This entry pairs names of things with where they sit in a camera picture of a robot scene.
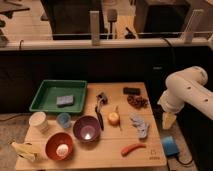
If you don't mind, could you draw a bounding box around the red bowl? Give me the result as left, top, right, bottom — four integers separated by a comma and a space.
45, 132, 73, 161

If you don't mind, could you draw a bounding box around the yellow banana toy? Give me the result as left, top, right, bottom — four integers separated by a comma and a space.
11, 141, 39, 162

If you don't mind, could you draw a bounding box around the green plastic tray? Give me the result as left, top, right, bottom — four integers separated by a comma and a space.
29, 80, 87, 114

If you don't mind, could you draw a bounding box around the blue-grey cloth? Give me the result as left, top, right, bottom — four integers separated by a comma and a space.
130, 114, 149, 139

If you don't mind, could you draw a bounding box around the blue-grey sponge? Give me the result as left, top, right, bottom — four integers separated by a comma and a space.
56, 95, 74, 107

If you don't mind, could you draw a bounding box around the black vegetable peeler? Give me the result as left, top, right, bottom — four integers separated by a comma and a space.
95, 92, 108, 130

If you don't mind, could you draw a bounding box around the white paper cup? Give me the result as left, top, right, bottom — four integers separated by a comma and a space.
29, 112, 48, 132

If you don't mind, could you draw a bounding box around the purple bowl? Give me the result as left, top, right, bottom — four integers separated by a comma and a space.
73, 115, 101, 142

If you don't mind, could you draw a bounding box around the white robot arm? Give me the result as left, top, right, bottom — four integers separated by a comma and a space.
158, 66, 213, 130

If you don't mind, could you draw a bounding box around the yellow apple toy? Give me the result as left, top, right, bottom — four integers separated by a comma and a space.
107, 108, 120, 126

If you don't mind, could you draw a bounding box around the black rectangular block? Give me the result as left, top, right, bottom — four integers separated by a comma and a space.
123, 87, 140, 95

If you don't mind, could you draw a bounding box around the blue box on floor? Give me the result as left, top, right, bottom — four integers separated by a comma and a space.
161, 136, 179, 157

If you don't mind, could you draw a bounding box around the small blue cup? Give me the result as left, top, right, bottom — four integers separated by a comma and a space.
56, 113, 71, 129

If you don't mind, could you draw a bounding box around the wooden board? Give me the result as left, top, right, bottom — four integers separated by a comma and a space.
15, 83, 166, 171

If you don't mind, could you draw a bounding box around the orange sausage toy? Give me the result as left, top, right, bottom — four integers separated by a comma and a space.
121, 143, 146, 156

